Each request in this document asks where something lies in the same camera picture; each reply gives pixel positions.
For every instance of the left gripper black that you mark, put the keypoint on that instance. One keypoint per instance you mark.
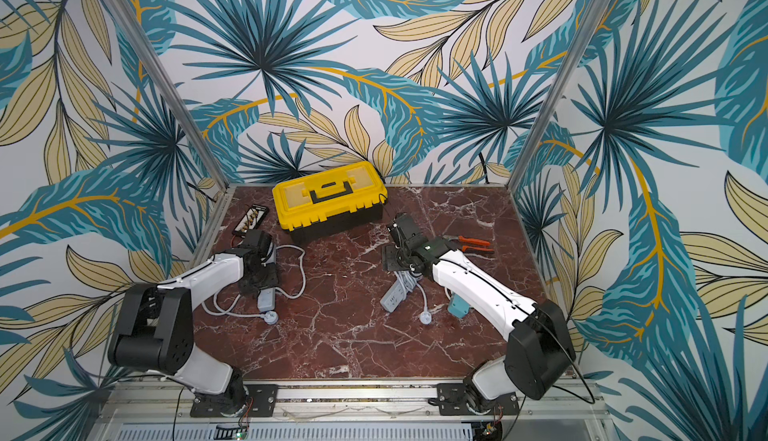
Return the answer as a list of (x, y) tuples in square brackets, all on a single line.
[(272, 280)]

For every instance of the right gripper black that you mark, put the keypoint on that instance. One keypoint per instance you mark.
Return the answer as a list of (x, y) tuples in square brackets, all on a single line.
[(397, 261)]

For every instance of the grey white power strip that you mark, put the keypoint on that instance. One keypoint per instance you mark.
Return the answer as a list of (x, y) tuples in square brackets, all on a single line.
[(404, 284)]

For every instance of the teal power strip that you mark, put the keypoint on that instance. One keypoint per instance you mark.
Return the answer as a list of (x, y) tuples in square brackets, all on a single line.
[(458, 307)]

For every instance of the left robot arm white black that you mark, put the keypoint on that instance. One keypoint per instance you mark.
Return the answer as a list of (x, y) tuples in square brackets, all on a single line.
[(154, 328)]

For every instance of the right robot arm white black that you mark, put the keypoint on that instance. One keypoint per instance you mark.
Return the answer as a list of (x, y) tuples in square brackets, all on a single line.
[(539, 349)]

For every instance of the yellow black toolbox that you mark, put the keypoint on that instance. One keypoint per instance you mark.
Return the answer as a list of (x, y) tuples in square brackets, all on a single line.
[(330, 202)]

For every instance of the orange handled pliers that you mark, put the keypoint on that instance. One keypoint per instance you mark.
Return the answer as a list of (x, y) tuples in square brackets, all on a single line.
[(470, 245)]

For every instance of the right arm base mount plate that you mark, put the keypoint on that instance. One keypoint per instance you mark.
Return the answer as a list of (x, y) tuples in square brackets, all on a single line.
[(457, 399)]

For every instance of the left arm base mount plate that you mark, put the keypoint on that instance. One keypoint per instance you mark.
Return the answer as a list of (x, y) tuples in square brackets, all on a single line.
[(240, 402)]

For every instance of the white slotted cable duct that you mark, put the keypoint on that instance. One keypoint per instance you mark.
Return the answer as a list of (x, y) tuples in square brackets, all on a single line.
[(296, 431)]

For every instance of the aluminium front rail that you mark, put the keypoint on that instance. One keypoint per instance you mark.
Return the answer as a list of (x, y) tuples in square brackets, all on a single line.
[(340, 400)]

